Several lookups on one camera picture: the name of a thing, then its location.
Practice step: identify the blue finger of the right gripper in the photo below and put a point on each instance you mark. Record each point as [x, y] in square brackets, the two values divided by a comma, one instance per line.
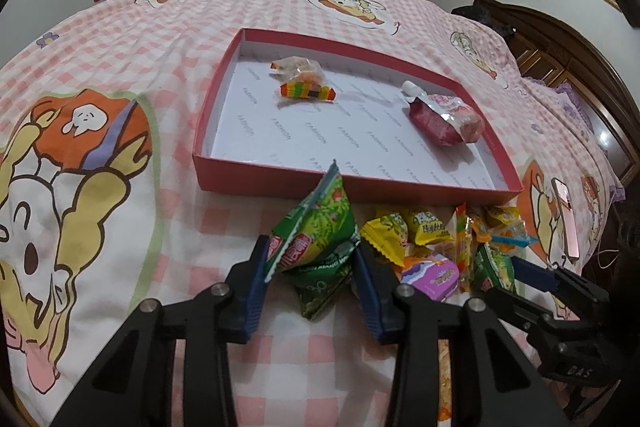
[533, 275]
[516, 310]

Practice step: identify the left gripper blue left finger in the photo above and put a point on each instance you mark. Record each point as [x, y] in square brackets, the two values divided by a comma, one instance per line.
[130, 381]

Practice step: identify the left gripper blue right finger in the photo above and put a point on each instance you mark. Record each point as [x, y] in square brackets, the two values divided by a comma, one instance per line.
[492, 381]

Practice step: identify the green pea snack bag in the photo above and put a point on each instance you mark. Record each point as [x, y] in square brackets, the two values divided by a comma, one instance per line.
[492, 269]

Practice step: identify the orange rice cracker pack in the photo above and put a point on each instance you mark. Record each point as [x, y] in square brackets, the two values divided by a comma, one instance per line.
[445, 391]

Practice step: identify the purple candy tin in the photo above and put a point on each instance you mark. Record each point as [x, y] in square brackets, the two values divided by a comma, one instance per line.
[436, 276]

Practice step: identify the burger gummy packet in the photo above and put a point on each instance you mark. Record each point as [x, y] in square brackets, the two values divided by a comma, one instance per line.
[464, 256]

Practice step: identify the dark green snack bag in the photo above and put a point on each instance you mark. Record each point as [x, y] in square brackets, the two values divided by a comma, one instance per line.
[317, 284]

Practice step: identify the yellow candy wrapper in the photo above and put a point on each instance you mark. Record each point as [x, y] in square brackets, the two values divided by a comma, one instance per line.
[389, 236]
[426, 229]

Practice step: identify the green triangular snack bag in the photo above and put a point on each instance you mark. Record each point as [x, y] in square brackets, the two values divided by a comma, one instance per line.
[320, 226]

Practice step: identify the pink peach jelly pouch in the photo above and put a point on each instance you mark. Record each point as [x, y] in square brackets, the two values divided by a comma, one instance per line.
[444, 119]

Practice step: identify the clear rainbow candy packet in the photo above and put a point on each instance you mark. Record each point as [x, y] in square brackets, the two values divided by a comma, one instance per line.
[302, 79]

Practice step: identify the clear blue-edged snack packet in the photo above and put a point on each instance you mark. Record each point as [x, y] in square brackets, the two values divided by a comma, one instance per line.
[501, 228]

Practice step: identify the pink smartphone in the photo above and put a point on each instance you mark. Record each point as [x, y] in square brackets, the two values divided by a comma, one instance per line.
[562, 194]

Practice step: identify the pink shallow cardboard box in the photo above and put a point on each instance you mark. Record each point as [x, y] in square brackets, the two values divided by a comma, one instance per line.
[252, 141]

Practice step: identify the dark wooden headboard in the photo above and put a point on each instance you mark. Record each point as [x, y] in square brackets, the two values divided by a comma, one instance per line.
[551, 51]

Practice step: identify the pink checkered cartoon bedsheet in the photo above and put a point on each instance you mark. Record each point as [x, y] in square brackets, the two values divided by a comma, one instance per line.
[100, 205]

